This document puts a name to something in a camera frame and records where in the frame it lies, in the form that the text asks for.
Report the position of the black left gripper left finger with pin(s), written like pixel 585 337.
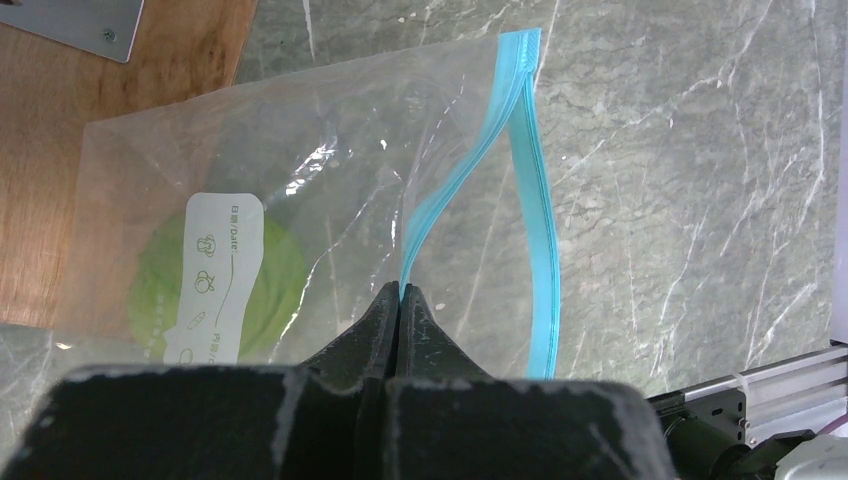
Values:
pixel 317 420

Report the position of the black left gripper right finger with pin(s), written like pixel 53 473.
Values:
pixel 464 428

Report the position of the green toy cabbage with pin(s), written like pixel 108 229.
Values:
pixel 226 297

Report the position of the clear zip top bag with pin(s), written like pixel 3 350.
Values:
pixel 422 167

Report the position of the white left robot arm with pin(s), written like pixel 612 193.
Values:
pixel 703 436

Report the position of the wooden board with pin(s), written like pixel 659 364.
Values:
pixel 62 201

